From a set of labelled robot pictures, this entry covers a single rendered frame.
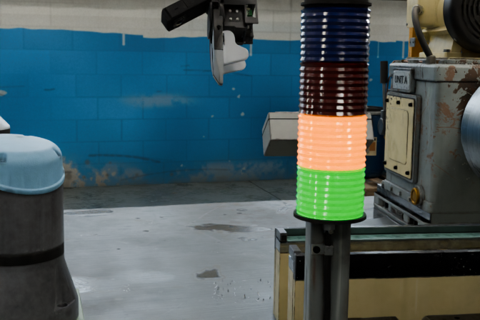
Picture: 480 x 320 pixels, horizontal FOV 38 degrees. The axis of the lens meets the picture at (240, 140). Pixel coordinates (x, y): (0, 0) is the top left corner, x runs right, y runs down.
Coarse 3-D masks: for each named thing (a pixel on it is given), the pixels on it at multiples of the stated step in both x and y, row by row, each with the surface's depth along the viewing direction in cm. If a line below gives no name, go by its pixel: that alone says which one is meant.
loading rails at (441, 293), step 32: (448, 224) 103; (288, 256) 96; (352, 256) 87; (384, 256) 87; (416, 256) 88; (448, 256) 88; (288, 288) 90; (352, 288) 87; (384, 288) 88; (416, 288) 88; (448, 288) 89
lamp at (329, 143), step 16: (304, 128) 59; (320, 128) 58; (336, 128) 58; (352, 128) 58; (304, 144) 60; (320, 144) 58; (336, 144) 58; (352, 144) 58; (304, 160) 60; (320, 160) 59; (336, 160) 58; (352, 160) 59
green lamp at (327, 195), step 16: (304, 176) 60; (320, 176) 59; (336, 176) 58; (352, 176) 59; (304, 192) 60; (320, 192) 59; (336, 192) 59; (352, 192) 59; (304, 208) 60; (320, 208) 59; (336, 208) 59; (352, 208) 59
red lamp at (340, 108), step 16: (304, 64) 59; (320, 64) 58; (336, 64) 57; (352, 64) 58; (368, 64) 59; (304, 80) 59; (320, 80) 58; (336, 80) 58; (352, 80) 58; (304, 96) 59; (320, 96) 58; (336, 96) 58; (352, 96) 58; (304, 112) 59; (320, 112) 58; (336, 112) 58; (352, 112) 58
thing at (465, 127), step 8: (472, 96) 129; (472, 104) 127; (464, 112) 132; (472, 112) 126; (464, 120) 128; (472, 120) 125; (464, 128) 128; (472, 128) 125; (464, 136) 128; (472, 136) 125; (464, 144) 129; (472, 144) 125; (464, 152) 130; (472, 152) 126; (472, 160) 127; (472, 168) 130
